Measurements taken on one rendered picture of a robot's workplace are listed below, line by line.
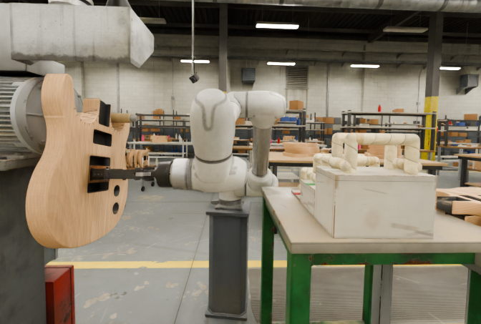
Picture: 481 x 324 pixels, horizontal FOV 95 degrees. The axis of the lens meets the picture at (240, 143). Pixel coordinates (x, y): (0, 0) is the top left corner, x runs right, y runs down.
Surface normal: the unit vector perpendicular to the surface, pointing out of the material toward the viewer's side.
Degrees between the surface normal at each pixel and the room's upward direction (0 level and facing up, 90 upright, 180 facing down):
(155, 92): 90
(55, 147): 68
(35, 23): 90
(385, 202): 90
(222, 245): 90
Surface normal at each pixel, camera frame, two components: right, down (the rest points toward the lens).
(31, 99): 0.90, -0.12
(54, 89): 0.04, -0.16
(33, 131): 0.89, 0.24
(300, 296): 0.04, 0.05
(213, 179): 0.04, 0.43
